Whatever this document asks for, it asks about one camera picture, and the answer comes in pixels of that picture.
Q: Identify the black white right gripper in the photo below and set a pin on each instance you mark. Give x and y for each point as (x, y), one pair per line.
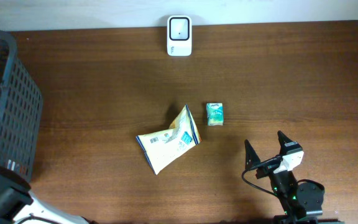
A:
(252, 158)

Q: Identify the yellow white snack bag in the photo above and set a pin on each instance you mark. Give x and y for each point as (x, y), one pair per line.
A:
(162, 147)

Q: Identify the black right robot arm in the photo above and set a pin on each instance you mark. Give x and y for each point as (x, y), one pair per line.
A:
(302, 199)

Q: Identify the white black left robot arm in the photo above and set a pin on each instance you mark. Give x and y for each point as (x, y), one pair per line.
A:
(18, 204)

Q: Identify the white barcode scanner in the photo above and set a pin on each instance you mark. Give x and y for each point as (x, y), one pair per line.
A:
(179, 36)

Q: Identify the small green tissue pack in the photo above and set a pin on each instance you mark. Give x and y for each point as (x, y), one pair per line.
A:
(215, 114)

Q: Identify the colourful items inside basket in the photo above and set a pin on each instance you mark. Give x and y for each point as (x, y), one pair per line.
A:
(15, 166)

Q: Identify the dark grey plastic basket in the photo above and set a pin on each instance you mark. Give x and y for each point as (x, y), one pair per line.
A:
(21, 104)

